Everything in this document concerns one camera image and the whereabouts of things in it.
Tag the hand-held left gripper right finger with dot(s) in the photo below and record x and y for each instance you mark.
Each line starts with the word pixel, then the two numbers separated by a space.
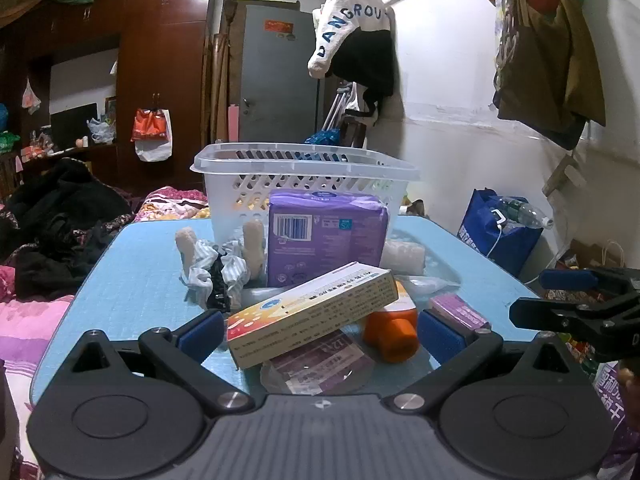
pixel 439 334

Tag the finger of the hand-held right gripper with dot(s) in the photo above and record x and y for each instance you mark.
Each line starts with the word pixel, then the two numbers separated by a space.
pixel 570 278
pixel 560 316

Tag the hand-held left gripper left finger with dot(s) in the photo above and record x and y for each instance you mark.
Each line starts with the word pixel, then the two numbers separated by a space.
pixel 200 336

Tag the small purple box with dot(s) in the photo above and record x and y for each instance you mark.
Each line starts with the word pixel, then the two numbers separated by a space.
pixel 460 312

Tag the orange bottle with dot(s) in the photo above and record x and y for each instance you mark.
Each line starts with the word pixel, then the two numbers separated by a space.
pixel 395 337

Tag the clear plastic packet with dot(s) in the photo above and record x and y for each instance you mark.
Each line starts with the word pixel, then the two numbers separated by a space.
pixel 430 284

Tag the beige plush toy striped cloth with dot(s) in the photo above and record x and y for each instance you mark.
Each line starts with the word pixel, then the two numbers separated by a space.
pixel 210 270

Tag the white packet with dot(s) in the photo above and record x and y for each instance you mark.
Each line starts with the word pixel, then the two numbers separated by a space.
pixel 405 257

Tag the white yellow medicine box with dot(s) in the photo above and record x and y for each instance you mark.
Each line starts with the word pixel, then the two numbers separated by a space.
pixel 305 317

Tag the purple sachet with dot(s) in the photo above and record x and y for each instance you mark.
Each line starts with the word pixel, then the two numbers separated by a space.
pixel 320 367

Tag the white plastic basket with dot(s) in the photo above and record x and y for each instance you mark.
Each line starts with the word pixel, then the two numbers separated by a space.
pixel 235 195

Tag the purple pad packet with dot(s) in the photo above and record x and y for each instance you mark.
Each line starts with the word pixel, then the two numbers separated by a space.
pixel 325 240

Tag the brown paper bag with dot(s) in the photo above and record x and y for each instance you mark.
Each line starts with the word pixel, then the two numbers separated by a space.
pixel 597 255

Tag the clear plastic water bottle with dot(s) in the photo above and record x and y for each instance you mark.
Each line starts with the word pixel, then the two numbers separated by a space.
pixel 522 212

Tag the blue shopping bag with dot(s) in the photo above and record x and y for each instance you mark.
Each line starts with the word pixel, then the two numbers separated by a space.
pixel 480 230

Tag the floral blanket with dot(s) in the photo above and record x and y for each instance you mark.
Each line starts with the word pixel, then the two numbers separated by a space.
pixel 170 205

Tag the pink bed sheet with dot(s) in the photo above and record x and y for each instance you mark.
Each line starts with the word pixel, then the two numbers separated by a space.
pixel 30 330

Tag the black clothes pile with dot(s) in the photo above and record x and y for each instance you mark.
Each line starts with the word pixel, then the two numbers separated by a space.
pixel 60 210

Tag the olive hanging bag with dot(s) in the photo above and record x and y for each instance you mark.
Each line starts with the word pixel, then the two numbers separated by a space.
pixel 545 70

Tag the orange white plastic bag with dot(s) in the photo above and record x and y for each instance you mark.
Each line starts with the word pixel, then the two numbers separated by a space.
pixel 150 130

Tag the pink board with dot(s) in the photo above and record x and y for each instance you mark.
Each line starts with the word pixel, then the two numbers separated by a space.
pixel 233 124

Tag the white plastic bag on shelf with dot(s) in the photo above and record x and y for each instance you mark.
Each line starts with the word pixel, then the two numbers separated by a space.
pixel 102 131

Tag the blue plastic bag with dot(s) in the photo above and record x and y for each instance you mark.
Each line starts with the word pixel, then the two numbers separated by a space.
pixel 322 137

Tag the black white garment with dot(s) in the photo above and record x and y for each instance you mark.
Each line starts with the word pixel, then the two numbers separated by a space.
pixel 365 107

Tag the black monitor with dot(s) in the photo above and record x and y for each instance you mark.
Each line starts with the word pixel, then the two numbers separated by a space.
pixel 72 127

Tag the metal crutches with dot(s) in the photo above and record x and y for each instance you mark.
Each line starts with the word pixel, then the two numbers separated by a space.
pixel 335 110

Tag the wooden planks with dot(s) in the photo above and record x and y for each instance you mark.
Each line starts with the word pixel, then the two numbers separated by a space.
pixel 222 70

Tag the grey metal door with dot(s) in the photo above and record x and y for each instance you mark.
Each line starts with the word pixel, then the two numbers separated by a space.
pixel 280 75

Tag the brown wooden wardrobe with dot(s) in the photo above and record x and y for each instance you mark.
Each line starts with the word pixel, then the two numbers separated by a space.
pixel 160 60

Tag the black hanging garment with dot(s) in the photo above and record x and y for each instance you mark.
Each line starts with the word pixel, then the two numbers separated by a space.
pixel 365 62

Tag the small white hanging bag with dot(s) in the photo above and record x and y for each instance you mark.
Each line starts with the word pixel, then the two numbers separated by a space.
pixel 31 97

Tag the white hoodie blue letters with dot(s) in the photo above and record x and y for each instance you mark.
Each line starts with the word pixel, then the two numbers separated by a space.
pixel 350 15

